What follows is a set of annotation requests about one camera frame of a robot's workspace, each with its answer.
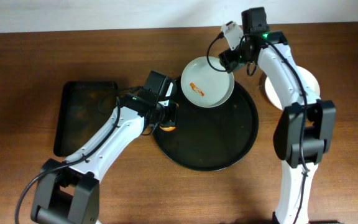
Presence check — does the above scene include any black rectangular tray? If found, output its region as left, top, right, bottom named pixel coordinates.
left=53, top=81, right=117, bottom=157

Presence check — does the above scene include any round black tray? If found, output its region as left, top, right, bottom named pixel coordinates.
left=153, top=77, right=259, bottom=171

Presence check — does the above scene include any white plate with red sauce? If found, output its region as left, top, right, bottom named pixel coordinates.
left=180, top=56, right=234, bottom=108

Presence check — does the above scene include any white plate with yellow sauce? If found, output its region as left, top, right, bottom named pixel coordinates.
left=264, top=66, right=320, bottom=110

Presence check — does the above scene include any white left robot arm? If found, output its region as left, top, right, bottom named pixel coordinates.
left=30, top=89, right=177, bottom=223

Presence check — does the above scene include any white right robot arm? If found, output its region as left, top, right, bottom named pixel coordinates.
left=219, top=35, right=336, bottom=224

